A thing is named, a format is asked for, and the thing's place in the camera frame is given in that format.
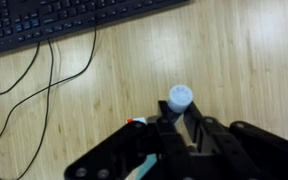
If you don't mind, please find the black keyboard cable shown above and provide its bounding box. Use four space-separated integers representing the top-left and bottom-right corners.
0 19 99 180

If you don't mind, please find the white capped marker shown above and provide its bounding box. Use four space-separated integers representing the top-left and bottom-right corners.
125 84 193 132

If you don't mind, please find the black computer keyboard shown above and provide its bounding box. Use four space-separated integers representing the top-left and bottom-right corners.
0 0 187 53

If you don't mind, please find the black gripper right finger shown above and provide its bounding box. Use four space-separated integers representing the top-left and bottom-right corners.
184 103 288 180

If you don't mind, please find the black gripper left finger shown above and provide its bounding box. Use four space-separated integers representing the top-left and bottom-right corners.
64 101 198 180

